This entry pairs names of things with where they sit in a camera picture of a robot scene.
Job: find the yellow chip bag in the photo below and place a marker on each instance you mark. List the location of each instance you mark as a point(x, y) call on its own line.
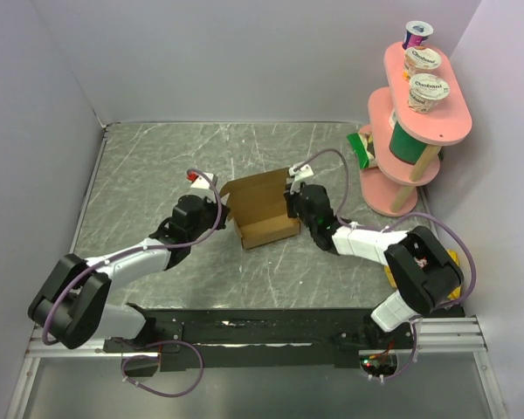
point(455, 294)

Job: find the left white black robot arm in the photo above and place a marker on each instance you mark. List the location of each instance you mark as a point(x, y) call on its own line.
point(72, 307)

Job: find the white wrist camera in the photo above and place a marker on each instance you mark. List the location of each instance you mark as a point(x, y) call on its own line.
point(298, 177)
point(202, 181)

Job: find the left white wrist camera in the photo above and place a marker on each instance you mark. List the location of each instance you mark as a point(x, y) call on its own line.
point(202, 181)

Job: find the pink three-tier shelf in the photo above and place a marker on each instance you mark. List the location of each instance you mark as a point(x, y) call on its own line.
point(390, 188)

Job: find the green cylindrical can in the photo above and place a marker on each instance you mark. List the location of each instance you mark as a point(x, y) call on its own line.
point(402, 145)

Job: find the brown cardboard box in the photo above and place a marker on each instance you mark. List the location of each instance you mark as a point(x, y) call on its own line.
point(258, 208)

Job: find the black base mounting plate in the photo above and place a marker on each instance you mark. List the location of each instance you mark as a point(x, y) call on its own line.
point(186, 338)

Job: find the chobani yogurt cup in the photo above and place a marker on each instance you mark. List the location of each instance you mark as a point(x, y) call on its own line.
point(420, 60)
point(426, 91)

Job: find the green snack bag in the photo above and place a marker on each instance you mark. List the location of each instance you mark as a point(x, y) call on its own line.
point(363, 147)

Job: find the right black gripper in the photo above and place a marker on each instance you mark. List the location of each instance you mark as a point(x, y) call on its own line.
point(289, 199)

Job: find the front Chobani yogurt cup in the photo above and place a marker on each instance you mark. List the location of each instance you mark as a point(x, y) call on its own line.
point(426, 91)

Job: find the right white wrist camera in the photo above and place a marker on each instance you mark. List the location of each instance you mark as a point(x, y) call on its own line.
point(298, 177)

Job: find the middle Chobani yogurt cup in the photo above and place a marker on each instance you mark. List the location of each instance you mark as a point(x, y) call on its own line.
point(420, 60)

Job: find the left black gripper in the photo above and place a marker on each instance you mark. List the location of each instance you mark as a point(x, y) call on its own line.
point(224, 212)

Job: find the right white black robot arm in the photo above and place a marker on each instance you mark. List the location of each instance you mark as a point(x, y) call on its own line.
point(423, 270)

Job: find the purple lid yogurt cup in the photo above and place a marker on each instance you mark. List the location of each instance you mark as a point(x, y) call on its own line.
point(417, 32)

